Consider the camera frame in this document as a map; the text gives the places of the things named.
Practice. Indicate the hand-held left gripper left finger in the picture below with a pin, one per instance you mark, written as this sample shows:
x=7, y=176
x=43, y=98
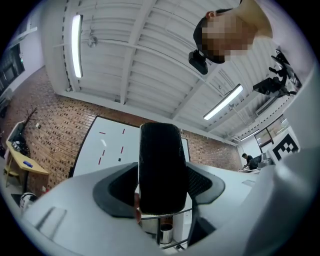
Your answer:
x=110, y=192

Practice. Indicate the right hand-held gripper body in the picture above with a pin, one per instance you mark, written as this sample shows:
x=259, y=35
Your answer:
x=285, y=147

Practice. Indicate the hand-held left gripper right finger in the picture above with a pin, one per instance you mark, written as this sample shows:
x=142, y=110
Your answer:
x=207, y=185

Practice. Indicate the small black and white box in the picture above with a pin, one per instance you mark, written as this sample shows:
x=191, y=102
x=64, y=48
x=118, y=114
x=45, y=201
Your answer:
x=162, y=170

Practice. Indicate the white rolling whiteboard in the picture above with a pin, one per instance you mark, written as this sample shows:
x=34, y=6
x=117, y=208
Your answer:
x=110, y=142

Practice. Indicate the person's left hand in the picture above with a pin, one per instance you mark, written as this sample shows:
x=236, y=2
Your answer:
x=137, y=207

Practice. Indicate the dark framed window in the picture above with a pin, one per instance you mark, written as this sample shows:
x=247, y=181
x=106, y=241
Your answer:
x=272, y=132

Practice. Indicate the group of red tape strips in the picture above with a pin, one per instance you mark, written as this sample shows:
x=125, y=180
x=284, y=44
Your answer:
x=102, y=133

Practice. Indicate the steel trash can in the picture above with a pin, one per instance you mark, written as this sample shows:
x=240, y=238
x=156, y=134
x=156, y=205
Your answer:
x=166, y=233

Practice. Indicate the black mechanical rig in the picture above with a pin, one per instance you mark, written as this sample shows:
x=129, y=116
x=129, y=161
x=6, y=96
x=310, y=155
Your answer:
x=275, y=82

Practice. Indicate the long ceiling light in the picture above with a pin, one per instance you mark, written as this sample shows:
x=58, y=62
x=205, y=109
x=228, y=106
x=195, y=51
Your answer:
x=77, y=46
x=223, y=102

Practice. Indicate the white black round device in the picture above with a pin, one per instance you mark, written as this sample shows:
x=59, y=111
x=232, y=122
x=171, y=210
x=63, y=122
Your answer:
x=26, y=200

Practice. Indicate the small blue object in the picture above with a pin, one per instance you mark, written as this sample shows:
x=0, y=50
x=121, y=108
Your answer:
x=28, y=163

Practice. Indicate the cardboard box with blue label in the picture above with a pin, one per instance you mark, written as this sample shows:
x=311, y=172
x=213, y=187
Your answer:
x=25, y=162

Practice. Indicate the black bare tree decoration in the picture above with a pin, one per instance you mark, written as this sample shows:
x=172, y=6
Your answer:
x=31, y=117

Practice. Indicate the pale pink shirt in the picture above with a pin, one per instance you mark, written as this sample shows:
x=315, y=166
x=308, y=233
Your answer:
x=282, y=27

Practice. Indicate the person's head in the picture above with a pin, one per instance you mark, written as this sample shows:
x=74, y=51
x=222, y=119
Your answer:
x=225, y=37

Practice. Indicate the black door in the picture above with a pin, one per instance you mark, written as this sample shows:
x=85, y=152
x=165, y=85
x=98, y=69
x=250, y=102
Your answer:
x=10, y=67

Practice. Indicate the white wall switch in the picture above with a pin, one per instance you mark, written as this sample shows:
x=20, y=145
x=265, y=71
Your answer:
x=37, y=125

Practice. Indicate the black head-mounted camera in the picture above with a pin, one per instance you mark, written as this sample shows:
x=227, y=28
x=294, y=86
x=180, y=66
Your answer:
x=198, y=62

